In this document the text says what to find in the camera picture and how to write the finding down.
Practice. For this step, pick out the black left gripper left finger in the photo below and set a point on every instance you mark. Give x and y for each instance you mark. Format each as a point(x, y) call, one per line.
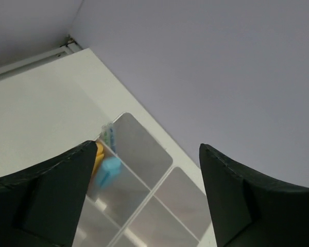
point(41, 205)

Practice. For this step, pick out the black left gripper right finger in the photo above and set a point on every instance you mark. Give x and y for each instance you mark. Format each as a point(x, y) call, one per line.
point(249, 208)

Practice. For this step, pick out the pink orange highlighter pen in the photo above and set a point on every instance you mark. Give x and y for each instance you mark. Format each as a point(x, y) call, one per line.
point(99, 157)

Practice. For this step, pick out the blue highlighter pen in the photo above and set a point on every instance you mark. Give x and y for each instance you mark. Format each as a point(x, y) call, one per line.
point(108, 171)

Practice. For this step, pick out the green highlighter pen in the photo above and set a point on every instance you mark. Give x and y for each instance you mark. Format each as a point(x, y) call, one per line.
point(105, 135)

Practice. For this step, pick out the blue ballpoint pen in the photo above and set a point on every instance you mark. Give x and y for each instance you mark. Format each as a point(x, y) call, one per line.
point(112, 136)

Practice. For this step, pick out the left white compartment organizer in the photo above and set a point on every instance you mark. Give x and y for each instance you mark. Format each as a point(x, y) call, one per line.
point(107, 208)

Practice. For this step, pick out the white compartment organizer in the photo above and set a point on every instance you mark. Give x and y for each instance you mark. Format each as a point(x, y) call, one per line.
point(107, 208)
point(177, 214)

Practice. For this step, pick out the right white compartment organizer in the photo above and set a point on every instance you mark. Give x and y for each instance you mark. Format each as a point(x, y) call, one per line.
point(177, 214)

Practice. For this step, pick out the aluminium table edge rail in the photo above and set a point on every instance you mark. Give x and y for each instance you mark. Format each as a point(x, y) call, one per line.
point(15, 68)

